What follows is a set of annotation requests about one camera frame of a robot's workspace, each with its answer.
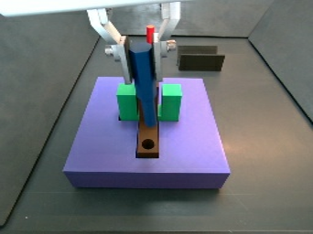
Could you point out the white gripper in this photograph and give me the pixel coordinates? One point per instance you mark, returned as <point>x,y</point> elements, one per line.
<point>101,25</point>

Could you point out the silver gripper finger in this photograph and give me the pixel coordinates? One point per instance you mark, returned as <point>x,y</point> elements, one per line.
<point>162,44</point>

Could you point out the blue peg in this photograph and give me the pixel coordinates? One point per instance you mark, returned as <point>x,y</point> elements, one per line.
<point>144,80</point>

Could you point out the purple base board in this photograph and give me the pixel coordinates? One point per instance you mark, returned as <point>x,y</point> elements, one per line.
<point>191,160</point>

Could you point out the red peg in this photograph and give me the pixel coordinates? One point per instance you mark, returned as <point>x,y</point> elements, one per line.
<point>150,30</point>

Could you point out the black block stand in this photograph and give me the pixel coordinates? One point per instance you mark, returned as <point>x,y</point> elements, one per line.
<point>199,58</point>

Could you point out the green U-shaped block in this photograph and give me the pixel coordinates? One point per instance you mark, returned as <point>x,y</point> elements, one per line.
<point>167,107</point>

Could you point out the brown L-shaped block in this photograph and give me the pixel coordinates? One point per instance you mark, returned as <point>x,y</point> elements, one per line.
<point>147,138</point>

